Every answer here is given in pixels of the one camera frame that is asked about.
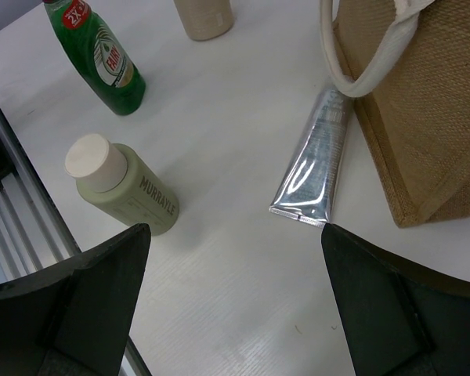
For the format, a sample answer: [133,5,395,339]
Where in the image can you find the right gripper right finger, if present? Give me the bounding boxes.
[321,224,470,375]

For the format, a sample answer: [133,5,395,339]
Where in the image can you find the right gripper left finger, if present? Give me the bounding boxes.
[0,224,150,375]

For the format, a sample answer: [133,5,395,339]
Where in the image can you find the olive bottle white cap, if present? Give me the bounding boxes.
[64,133,179,237]

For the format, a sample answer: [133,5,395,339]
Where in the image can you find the silver cream tube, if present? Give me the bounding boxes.
[269,86,353,227]

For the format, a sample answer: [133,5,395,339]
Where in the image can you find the green dish soap bottle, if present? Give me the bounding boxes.
[43,1,146,116]

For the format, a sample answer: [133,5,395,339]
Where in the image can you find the beige pump soap bottle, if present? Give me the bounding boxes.
[174,0,234,42]

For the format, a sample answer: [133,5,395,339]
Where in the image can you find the brown canvas tote bag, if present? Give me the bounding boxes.
[320,1,470,227]

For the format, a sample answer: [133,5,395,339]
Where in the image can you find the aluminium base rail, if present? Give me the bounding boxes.
[0,108,150,375]

